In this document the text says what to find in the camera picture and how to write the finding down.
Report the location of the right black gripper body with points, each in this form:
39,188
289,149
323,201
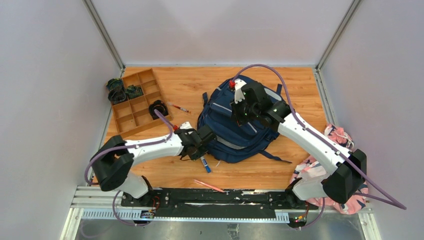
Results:
243,113

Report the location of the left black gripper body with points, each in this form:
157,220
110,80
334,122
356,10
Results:
205,137

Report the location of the white blue marker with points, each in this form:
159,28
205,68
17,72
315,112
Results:
205,164

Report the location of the navy blue backpack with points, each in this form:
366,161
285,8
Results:
233,143

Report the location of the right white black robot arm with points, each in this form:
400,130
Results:
342,177

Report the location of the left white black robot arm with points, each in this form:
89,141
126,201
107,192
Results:
112,164

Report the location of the red pen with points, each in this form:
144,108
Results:
179,107

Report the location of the pink pencil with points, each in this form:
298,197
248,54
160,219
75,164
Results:
209,186

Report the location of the black rolled belt in tray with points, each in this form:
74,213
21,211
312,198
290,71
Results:
159,106

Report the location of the wooden compartment tray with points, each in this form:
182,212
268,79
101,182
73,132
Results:
132,116

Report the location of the green rolled band in tray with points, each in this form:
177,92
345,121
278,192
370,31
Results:
134,91

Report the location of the pink patterned cloth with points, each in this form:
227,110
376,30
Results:
310,168

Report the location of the black rolled band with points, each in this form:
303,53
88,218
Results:
117,96

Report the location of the dark green rolled band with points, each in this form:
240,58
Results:
115,84

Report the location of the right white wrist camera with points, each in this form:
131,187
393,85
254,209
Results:
239,95

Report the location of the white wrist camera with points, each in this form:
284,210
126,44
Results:
239,95
186,126

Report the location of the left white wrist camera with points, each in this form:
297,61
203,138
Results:
186,126

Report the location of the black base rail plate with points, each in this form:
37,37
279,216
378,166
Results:
199,203

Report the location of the aluminium slotted rail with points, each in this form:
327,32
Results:
105,205

